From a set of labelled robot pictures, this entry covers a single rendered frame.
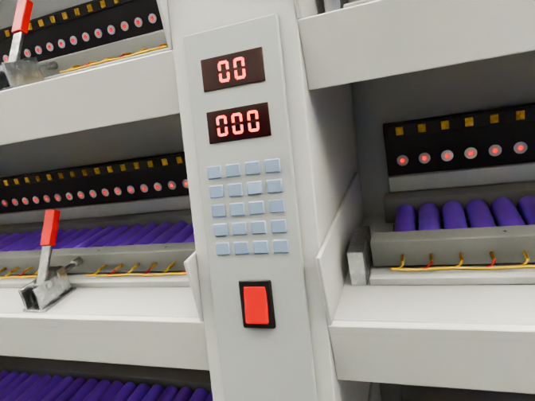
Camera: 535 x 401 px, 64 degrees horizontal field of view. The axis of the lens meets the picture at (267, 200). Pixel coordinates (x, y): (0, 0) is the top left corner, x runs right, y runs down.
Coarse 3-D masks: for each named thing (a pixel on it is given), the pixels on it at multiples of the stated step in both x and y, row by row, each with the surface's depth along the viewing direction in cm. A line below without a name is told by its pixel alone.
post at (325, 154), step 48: (192, 0) 30; (240, 0) 29; (288, 0) 28; (288, 48) 28; (288, 96) 28; (336, 96) 38; (192, 144) 31; (336, 144) 36; (192, 192) 31; (336, 192) 34; (336, 384) 29
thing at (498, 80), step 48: (0, 0) 63; (48, 0) 60; (384, 96) 45; (432, 96) 43; (480, 96) 42; (528, 96) 40; (48, 144) 62; (96, 144) 59; (144, 144) 56; (384, 144) 45; (384, 192) 46; (384, 384) 48
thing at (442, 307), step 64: (384, 128) 42; (448, 128) 40; (512, 128) 39; (448, 192) 40; (512, 192) 38; (320, 256) 27; (384, 256) 34; (448, 256) 32; (512, 256) 31; (384, 320) 28; (448, 320) 27; (512, 320) 25; (448, 384) 27; (512, 384) 26
